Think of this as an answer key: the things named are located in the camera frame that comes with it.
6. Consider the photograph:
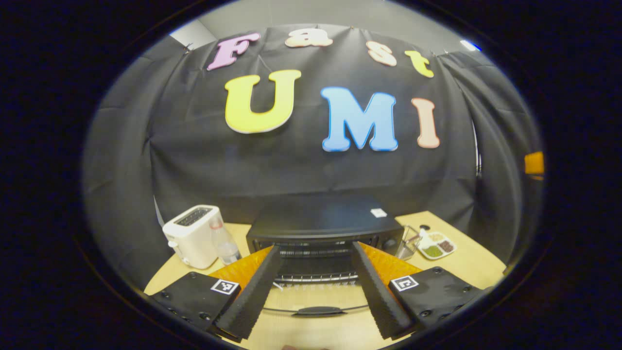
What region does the black electric oven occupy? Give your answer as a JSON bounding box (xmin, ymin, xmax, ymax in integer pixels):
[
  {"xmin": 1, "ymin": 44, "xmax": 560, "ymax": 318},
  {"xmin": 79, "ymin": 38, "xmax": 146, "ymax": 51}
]
[{"xmin": 245, "ymin": 194, "xmax": 406, "ymax": 317}]

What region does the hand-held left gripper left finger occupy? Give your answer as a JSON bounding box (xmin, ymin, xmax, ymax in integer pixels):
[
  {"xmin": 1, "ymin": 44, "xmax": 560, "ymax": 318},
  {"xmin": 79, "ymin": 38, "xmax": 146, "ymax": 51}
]
[{"xmin": 148, "ymin": 245, "xmax": 282, "ymax": 342}]

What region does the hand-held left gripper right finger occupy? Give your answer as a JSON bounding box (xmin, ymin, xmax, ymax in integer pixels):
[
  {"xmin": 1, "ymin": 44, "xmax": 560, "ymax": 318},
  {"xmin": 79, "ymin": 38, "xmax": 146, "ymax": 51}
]
[{"xmin": 351, "ymin": 241, "xmax": 484, "ymax": 341}]

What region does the clear plastic bottle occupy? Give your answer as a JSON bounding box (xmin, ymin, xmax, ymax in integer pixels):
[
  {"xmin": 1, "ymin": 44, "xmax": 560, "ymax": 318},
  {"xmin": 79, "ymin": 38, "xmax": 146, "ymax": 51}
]
[{"xmin": 209, "ymin": 219, "xmax": 242, "ymax": 265}]

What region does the white toaster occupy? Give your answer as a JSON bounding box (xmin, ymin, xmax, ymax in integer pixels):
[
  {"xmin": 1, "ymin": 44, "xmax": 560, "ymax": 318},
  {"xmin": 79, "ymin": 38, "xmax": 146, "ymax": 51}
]
[{"xmin": 162, "ymin": 205, "xmax": 229, "ymax": 270}]

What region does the white divided plate with beans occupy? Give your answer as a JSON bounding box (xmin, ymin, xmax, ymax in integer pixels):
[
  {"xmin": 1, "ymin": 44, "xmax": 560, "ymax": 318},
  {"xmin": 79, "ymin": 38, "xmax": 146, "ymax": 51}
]
[{"xmin": 417, "ymin": 228, "xmax": 458, "ymax": 261}]

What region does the black backdrop cloth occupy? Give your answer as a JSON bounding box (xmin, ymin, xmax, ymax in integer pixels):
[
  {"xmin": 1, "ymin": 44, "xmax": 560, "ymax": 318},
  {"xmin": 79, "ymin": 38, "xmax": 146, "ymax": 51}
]
[{"xmin": 82, "ymin": 24, "xmax": 544, "ymax": 292}]

